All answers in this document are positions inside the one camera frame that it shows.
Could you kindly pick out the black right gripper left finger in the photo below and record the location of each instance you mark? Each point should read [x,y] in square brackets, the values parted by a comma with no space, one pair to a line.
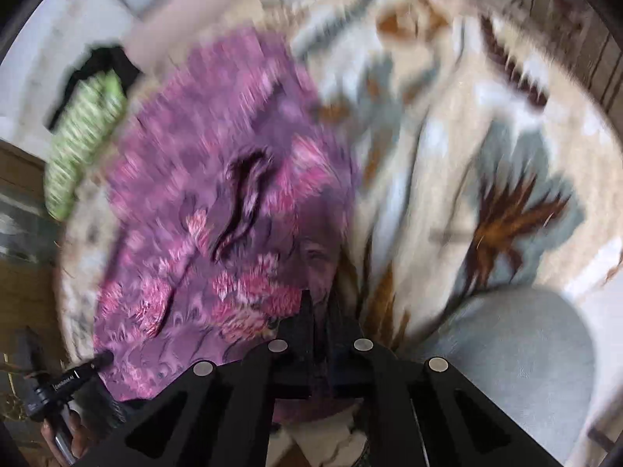
[294,364]

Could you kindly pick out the black garment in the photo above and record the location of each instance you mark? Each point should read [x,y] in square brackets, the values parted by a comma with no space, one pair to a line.
[102,59]

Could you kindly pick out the pink bolster pillow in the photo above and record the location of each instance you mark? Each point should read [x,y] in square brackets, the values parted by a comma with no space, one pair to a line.
[169,24]

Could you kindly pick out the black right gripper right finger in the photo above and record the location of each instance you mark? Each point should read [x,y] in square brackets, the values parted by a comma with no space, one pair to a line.
[345,364]

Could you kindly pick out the white headboard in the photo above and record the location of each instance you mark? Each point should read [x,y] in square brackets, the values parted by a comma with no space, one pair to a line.
[55,39]

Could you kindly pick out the brown striped pillow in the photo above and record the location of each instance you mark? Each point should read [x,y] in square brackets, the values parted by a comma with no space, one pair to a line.
[586,35]

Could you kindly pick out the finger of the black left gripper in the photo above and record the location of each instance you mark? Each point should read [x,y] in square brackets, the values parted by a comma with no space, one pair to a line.
[101,361]

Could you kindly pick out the purple floral garment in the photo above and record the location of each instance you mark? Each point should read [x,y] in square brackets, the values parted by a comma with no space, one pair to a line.
[233,202]

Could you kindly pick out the grey trouser leg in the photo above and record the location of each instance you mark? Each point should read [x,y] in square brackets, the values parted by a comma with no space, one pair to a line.
[530,352]

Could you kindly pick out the green patterned cloth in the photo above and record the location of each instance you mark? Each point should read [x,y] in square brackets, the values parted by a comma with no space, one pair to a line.
[85,124]

